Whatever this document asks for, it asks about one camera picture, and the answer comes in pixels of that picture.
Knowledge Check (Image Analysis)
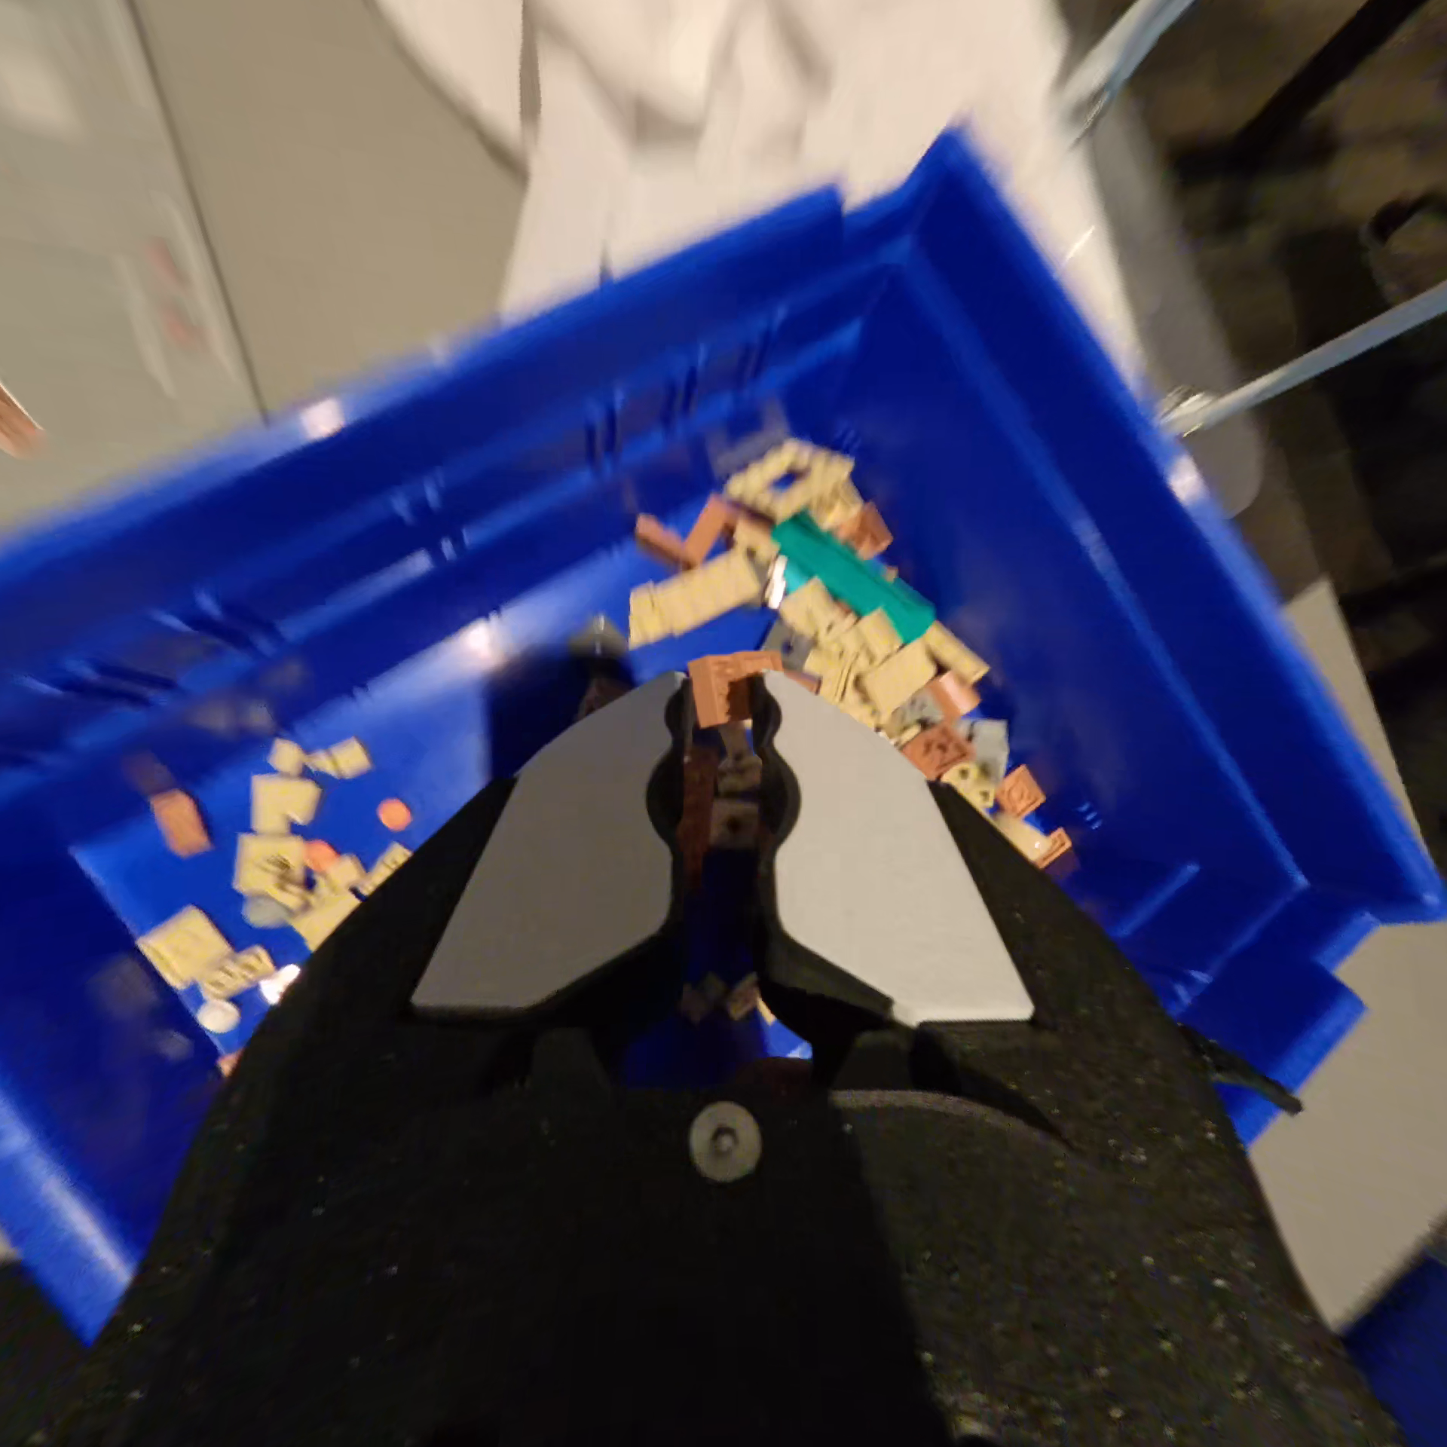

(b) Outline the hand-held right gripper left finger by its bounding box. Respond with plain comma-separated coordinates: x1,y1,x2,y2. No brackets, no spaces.
410,671,695,1013

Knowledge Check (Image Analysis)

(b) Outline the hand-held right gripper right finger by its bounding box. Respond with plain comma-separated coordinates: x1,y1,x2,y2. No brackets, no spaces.
758,671,1037,1030

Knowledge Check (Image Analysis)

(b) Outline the large pile of toy bricks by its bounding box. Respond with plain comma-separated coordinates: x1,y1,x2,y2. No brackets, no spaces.
627,439,1075,871

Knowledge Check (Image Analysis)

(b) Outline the brown toy brick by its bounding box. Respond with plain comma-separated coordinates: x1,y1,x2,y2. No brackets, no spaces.
684,653,784,730

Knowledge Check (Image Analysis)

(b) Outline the long teal toy brick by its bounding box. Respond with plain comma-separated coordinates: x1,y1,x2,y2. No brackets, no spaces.
772,513,937,637

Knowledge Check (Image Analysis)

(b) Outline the blue plastic bin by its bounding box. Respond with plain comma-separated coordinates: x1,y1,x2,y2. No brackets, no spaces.
0,124,1447,1347

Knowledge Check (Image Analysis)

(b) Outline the white desk lamp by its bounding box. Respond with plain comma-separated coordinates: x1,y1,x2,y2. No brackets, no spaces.
1056,0,1447,522

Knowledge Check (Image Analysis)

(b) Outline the grey desk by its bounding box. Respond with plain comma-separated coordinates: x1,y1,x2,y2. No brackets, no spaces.
0,0,1447,1335

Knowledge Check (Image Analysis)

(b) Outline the small scatter of toy bricks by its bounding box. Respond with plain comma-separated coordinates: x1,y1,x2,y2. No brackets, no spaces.
124,735,414,1075

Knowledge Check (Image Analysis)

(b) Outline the grey instruction sheet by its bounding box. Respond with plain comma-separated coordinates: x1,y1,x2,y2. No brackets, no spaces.
0,0,273,522

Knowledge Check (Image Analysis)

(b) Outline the tan studded frame brick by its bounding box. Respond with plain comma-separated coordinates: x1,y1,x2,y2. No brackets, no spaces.
724,441,856,523

